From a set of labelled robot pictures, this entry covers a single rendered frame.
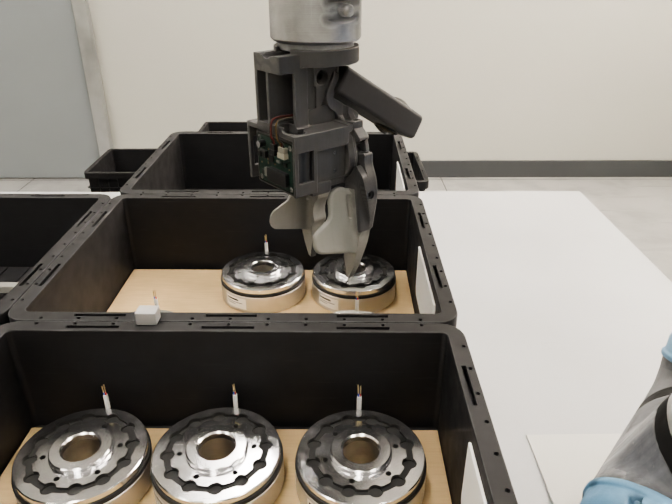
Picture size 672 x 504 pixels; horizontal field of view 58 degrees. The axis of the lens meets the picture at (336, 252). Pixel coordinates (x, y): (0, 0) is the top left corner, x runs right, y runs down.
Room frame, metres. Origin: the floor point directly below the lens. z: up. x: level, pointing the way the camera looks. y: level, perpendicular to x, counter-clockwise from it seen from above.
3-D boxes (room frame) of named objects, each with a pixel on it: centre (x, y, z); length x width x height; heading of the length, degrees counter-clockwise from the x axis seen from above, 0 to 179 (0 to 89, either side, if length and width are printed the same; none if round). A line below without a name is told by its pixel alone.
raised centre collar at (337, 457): (0.35, -0.02, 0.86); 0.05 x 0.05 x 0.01
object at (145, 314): (0.44, 0.16, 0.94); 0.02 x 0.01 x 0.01; 89
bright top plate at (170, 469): (0.35, 0.09, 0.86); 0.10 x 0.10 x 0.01
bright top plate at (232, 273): (0.65, 0.09, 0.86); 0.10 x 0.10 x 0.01
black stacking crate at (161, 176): (0.89, 0.09, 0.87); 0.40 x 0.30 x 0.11; 89
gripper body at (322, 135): (0.52, 0.02, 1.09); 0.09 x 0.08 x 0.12; 129
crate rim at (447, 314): (0.59, 0.09, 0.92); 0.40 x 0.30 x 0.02; 89
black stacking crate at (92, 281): (0.59, 0.09, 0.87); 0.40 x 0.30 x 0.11; 89
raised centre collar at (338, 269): (0.65, -0.02, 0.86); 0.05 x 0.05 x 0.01
